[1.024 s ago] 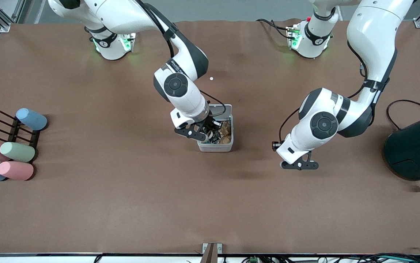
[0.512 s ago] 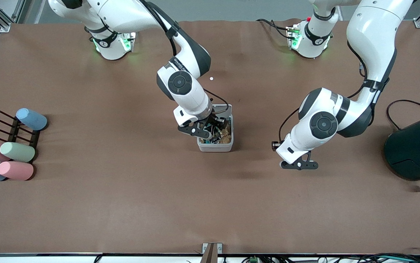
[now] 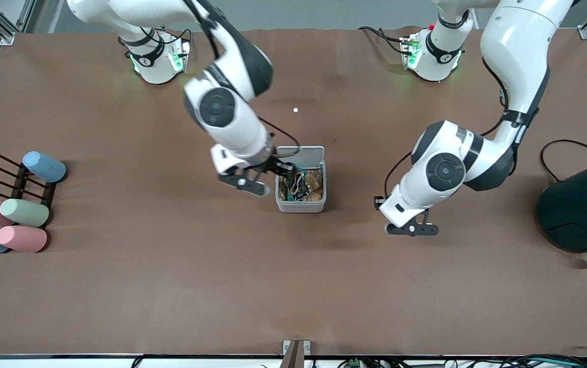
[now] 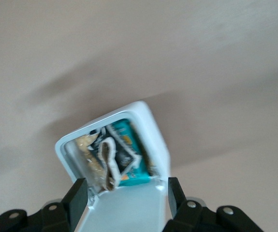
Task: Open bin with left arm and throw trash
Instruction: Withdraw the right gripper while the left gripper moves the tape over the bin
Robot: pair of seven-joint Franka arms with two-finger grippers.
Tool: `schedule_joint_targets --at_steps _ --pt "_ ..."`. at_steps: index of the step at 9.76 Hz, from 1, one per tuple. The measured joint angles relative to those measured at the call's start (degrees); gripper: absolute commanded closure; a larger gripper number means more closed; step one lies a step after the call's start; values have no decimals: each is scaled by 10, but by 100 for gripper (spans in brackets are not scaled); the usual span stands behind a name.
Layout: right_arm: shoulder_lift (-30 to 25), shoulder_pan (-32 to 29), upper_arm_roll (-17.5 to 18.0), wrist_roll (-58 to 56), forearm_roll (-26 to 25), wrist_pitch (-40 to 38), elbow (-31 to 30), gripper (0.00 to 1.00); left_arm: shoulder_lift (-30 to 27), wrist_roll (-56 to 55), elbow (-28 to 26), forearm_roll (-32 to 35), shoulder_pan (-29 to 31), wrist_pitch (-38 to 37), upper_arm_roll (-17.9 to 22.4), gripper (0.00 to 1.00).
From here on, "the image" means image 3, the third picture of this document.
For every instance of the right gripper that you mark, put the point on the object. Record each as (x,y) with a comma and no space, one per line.
(274,165)

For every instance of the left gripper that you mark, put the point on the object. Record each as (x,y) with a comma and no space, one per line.
(376,204)

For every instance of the black snack wrapper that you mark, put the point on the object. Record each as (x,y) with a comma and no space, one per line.
(301,194)

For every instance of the white square trash bin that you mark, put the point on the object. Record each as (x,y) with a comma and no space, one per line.
(301,206)

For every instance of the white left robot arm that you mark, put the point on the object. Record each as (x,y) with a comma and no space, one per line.
(444,171)

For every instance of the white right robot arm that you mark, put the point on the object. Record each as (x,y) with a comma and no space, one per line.
(221,110)

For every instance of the olive snack packet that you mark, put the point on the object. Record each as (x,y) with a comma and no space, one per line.
(282,190)

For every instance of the teal snack packet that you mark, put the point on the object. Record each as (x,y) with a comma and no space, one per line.
(303,168)

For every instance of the brown snack packet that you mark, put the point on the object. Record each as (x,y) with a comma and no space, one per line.
(316,185)

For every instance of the brown table cover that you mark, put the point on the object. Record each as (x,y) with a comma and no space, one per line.
(293,286)

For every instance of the dark teal cylinder container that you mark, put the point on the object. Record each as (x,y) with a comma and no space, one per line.
(579,209)

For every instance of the green cup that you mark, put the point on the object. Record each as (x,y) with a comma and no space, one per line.
(25,213)

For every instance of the black cup rack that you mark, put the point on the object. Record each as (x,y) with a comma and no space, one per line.
(21,184)

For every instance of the metal table bracket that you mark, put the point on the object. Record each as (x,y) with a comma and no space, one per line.
(296,352)

